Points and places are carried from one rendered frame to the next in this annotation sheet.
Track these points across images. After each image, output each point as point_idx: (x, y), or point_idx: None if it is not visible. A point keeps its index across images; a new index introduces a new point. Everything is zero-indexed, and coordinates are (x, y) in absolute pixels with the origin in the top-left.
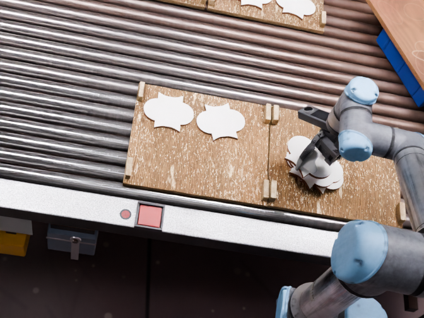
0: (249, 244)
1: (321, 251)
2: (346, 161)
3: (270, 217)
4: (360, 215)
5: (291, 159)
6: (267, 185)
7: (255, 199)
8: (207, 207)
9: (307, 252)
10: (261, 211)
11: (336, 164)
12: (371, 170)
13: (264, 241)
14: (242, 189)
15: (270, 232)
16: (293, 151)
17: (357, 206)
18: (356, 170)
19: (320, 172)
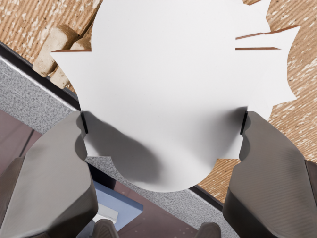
0: (1, 109)
1: (114, 174)
2: (296, 101)
3: (66, 93)
4: (207, 182)
5: (73, 76)
6: (54, 47)
7: (31, 52)
8: None
9: (93, 165)
10: (47, 75)
11: (263, 110)
12: (313, 144)
13: (31, 119)
14: (5, 6)
15: (49, 114)
16: (108, 52)
17: (217, 171)
18: (291, 128)
19: (144, 174)
